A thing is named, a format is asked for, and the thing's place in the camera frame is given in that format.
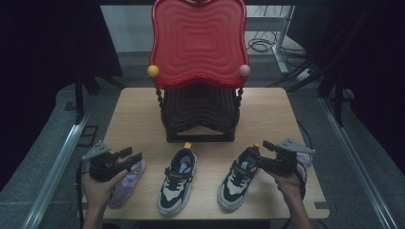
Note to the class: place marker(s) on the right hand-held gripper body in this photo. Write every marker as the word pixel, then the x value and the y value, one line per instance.
pixel 285 162

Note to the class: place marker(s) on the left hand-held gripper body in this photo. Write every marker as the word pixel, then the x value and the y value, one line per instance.
pixel 103 165

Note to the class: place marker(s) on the purple sandal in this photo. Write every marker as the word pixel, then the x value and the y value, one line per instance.
pixel 305 159
pixel 127 184

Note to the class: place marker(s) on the navy and beige sneaker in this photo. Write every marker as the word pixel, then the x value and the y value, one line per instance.
pixel 235 187
pixel 176 191

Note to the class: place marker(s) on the red and black shoe rack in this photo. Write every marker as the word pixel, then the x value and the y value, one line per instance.
pixel 199 41

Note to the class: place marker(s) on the person's right hand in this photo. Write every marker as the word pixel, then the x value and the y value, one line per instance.
pixel 291 186

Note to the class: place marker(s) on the person's left hand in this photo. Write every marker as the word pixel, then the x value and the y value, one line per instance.
pixel 97 192

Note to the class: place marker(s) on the black metal stand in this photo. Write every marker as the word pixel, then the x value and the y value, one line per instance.
pixel 79 101

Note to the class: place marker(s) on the black tripod stand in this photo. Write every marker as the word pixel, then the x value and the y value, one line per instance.
pixel 339 105

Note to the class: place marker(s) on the white power strip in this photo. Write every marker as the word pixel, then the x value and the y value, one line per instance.
pixel 304 74

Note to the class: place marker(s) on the black curtain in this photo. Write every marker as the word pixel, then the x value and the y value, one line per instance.
pixel 47 47
pixel 375 47

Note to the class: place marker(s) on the metal floor rail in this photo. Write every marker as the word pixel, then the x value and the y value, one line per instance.
pixel 356 159
pixel 76 132

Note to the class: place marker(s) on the grey table corner bracket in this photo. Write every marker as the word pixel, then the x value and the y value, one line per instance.
pixel 322 205

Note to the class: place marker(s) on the white metal desk frame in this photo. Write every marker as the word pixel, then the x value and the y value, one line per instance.
pixel 283 38

